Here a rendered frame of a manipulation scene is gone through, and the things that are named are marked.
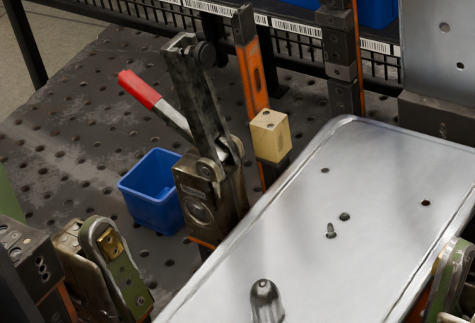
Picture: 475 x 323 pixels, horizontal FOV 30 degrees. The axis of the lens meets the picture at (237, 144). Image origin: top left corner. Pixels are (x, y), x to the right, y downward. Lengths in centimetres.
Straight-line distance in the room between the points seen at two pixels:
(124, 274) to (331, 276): 22
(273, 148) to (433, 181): 19
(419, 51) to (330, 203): 23
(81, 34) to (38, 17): 27
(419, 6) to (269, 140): 24
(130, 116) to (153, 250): 37
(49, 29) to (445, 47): 258
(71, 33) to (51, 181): 187
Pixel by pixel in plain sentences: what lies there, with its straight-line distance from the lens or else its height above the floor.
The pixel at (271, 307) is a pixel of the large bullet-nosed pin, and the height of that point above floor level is 103.
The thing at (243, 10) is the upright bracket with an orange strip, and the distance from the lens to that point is 100.
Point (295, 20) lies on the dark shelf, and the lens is 129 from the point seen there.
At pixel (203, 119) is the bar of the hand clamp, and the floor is 113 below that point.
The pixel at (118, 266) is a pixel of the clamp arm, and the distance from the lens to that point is 93.
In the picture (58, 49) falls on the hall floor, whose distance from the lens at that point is 339.
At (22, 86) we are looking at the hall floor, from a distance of 325.
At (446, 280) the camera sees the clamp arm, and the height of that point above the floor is 109.
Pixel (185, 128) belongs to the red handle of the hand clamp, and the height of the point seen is 110.
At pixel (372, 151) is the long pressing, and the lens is 108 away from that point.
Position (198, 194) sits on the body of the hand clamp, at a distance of 103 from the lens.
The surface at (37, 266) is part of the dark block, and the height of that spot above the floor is 110.
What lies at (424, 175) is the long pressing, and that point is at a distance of 105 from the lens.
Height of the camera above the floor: 170
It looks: 39 degrees down
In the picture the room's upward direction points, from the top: 11 degrees counter-clockwise
